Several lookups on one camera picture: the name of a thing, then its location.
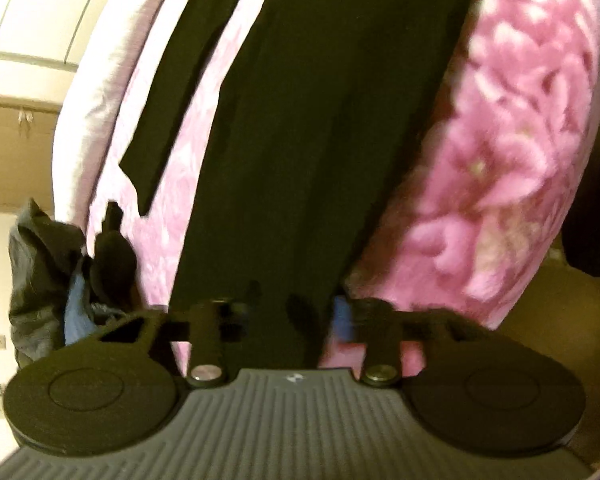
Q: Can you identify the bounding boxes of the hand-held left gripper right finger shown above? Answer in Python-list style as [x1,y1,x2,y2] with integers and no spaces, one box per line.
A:
[331,296,488,387]

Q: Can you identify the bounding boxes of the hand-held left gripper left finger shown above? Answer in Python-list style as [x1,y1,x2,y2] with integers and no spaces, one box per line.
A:
[95,285,263,389]

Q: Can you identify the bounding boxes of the black pants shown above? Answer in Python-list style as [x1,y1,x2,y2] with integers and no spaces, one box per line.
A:
[120,0,486,371]

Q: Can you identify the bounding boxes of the grey jeans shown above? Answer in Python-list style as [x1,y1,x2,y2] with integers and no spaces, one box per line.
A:
[7,199,89,366]

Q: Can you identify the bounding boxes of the white striped quilt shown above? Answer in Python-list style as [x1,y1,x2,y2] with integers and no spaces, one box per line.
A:
[52,0,191,241]

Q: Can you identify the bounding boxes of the brown wooden door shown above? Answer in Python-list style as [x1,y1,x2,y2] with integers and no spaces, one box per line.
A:
[0,96,61,206]

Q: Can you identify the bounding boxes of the white wardrobe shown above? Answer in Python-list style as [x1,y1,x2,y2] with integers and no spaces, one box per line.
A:
[0,0,126,67]

